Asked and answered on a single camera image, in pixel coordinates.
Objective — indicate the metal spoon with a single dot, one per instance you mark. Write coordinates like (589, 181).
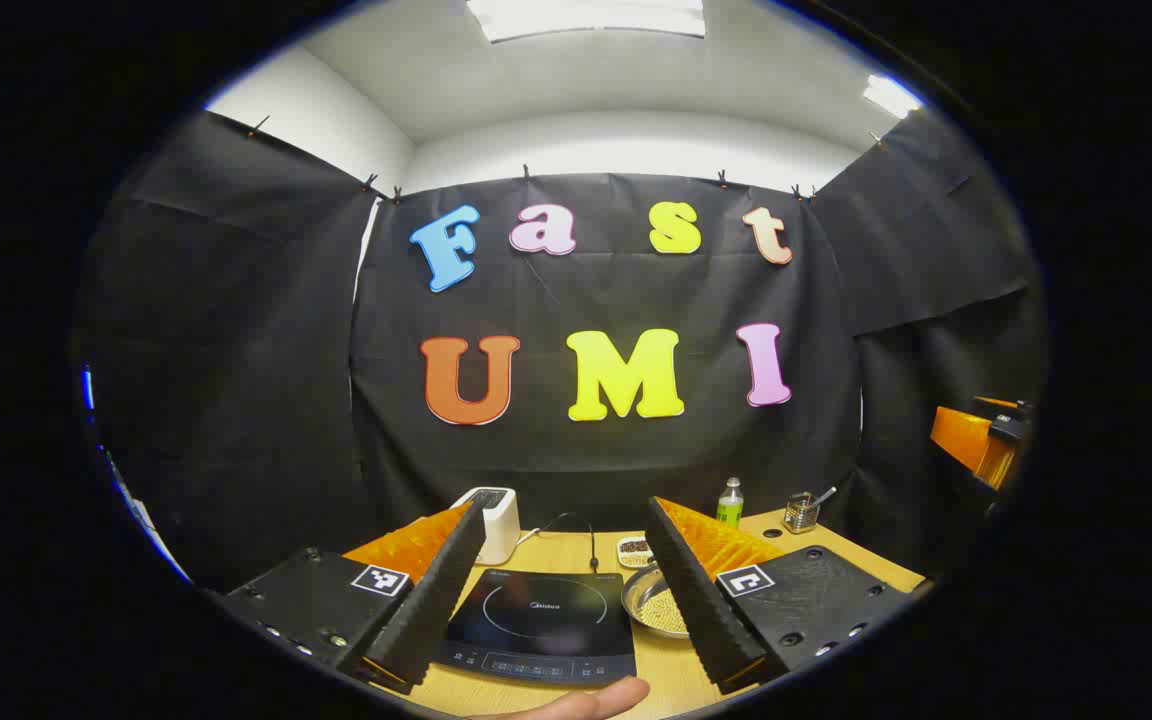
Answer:
(826, 493)

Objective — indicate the stainless steel pot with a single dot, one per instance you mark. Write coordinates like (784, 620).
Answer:
(635, 585)

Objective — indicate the black induction cooktop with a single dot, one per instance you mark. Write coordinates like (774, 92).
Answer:
(536, 620)

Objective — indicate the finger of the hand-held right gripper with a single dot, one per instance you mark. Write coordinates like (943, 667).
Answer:
(961, 435)

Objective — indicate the small ceiling light panel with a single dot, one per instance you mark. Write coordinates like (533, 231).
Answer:
(891, 95)

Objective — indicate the green drink bottle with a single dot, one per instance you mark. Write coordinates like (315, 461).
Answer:
(730, 510)

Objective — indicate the white toaster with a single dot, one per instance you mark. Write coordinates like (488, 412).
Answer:
(504, 530)

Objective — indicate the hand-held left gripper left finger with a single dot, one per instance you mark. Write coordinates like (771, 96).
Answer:
(436, 600)

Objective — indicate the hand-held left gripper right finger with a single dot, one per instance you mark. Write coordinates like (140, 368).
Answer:
(696, 600)

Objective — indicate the white divided tray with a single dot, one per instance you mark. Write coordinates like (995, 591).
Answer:
(634, 556)

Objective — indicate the metal mesh utensil holder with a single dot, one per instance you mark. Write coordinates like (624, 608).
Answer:
(800, 515)

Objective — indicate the pile of soybeans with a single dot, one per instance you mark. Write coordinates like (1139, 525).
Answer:
(666, 612)

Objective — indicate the large ceiling light panel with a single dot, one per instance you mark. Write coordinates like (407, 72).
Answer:
(586, 18)

